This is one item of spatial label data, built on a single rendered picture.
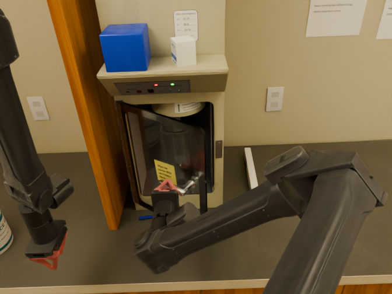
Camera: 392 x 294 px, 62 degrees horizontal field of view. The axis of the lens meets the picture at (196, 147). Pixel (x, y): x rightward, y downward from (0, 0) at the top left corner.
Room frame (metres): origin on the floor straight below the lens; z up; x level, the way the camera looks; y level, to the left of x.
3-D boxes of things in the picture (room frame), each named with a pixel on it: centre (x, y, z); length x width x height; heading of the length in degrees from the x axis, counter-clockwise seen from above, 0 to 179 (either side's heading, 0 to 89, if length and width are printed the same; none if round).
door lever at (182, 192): (0.69, 0.06, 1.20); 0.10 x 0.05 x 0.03; 53
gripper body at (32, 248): (0.54, 0.37, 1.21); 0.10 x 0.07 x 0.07; 179
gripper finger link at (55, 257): (0.53, 0.37, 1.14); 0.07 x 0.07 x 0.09; 89
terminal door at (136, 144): (0.76, 0.10, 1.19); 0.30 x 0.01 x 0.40; 53
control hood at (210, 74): (0.80, 0.07, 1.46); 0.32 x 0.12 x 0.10; 89
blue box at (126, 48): (0.80, 0.16, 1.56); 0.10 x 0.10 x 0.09; 89
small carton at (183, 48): (0.80, 0.02, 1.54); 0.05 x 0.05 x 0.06; 17
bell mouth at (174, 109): (0.96, 0.05, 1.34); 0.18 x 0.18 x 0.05
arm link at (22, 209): (0.54, 0.37, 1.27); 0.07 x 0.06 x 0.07; 156
